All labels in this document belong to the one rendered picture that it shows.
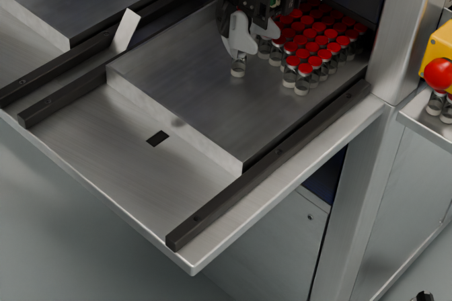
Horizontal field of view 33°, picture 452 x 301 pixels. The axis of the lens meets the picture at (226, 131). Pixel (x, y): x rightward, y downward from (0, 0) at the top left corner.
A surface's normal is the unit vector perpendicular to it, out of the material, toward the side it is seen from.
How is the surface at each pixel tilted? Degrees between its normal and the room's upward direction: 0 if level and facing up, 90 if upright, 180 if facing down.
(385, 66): 90
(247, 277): 90
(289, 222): 90
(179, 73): 0
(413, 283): 0
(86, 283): 0
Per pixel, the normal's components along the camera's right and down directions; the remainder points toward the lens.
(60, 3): 0.06, -0.69
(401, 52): -0.68, 0.50
